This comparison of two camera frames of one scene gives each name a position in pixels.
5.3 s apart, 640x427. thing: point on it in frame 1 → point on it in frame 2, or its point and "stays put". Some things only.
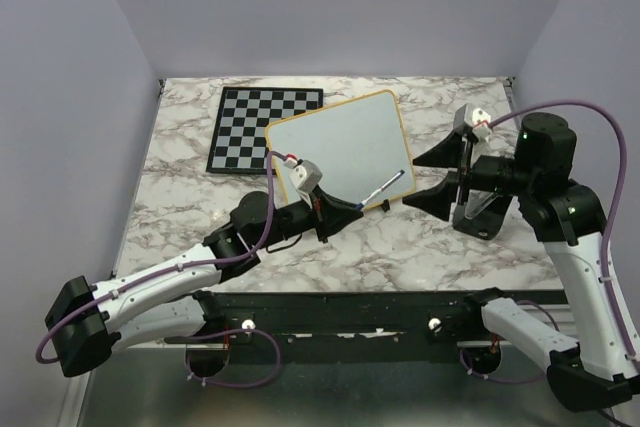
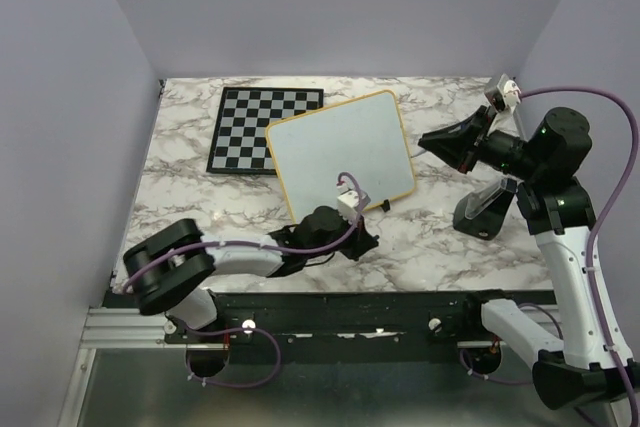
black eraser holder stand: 482,213 stays put
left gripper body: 294,219 → 350,245
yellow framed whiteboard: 358,149 stays put
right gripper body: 492,172 → 498,147
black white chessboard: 239,143 stays put
